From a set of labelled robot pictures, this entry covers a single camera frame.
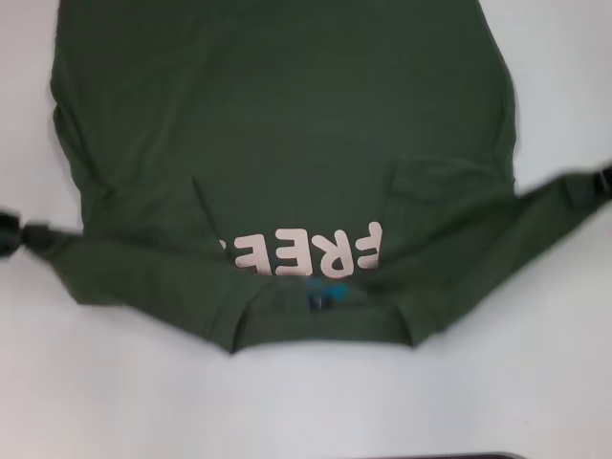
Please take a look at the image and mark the dark green FREE t-shirt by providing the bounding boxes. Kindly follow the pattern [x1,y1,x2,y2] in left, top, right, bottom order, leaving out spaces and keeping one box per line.
[46,0,612,356]

